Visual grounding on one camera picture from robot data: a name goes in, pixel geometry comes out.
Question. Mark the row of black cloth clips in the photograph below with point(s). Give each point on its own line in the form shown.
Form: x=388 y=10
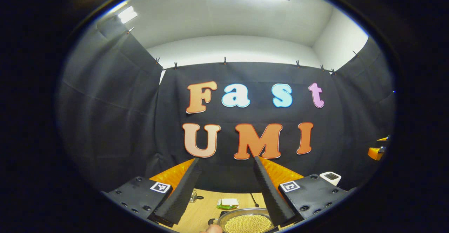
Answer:
x=225 y=61

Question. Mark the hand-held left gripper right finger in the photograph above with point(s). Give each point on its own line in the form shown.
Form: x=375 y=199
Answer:
x=272 y=191

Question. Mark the stainless steel pot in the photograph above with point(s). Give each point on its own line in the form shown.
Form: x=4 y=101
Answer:
x=242 y=212

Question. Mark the pile of yellow soybeans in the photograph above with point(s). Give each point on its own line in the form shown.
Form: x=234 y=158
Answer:
x=247 y=224

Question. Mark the small glass jar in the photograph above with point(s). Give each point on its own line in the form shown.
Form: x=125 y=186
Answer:
x=193 y=196

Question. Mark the white toaster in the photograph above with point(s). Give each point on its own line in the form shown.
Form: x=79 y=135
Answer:
x=331 y=177

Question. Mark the black backdrop cloth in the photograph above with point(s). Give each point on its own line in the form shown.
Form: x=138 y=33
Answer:
x=122 y=113

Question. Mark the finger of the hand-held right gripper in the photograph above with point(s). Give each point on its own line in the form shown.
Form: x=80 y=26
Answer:
x=376 y=152

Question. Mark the sandwich on small plate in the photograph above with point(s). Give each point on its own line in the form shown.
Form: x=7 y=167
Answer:
x=228 y=203

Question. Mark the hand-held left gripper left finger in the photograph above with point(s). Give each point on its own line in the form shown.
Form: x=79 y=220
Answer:
x=179 y=195

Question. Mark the small bright ceiling light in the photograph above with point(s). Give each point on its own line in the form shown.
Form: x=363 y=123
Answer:
x=127 y=14

